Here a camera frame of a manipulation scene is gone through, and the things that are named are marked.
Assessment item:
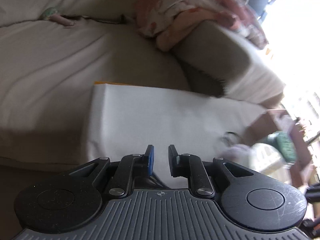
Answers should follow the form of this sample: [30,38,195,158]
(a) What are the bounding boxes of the beige covered sofa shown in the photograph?
[1,0,284,171]

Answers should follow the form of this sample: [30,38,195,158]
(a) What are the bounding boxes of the lilac fluffy sock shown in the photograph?
[221,143,283,173]

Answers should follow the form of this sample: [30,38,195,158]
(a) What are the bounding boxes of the pink cardboard box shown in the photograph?
[243,109,312,187]

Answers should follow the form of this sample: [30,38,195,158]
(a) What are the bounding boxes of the green lid glass jar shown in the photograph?
[264,131,297,164]

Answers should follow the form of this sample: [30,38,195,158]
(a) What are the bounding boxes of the pink floral blanket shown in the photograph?
[135,0,268,51]

